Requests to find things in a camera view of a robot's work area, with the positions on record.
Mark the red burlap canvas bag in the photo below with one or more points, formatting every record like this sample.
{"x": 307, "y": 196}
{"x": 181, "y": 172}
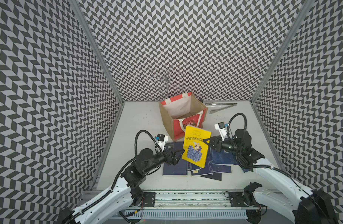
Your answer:
{"x": 180, "y": 111}

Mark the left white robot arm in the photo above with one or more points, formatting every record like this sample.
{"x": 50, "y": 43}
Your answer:
{"x": 125, "y": 189}

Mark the metal tongs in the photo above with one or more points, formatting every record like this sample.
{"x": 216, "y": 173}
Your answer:
{"x": 217, "y": 107}

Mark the dark blue bottom book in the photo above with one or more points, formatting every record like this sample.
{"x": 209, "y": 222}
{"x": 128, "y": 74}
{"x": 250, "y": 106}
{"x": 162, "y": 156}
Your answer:
{"x": 213, "y": 176}

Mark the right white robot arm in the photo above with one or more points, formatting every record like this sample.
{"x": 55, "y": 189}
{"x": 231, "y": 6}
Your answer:
{"x": 298, "y": 203}

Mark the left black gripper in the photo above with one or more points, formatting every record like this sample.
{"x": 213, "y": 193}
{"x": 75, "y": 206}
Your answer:
{"x": 168, "y": 160}

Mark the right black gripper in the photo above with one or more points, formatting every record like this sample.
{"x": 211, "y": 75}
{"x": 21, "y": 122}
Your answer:
{"x": 217, "y": 144}

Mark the blue book map cover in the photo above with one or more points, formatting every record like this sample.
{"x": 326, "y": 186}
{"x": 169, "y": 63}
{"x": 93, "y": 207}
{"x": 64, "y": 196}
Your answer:
{"x": 207, "y": 170}

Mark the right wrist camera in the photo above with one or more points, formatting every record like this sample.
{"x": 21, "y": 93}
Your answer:
{"x": 222, "y": 128}

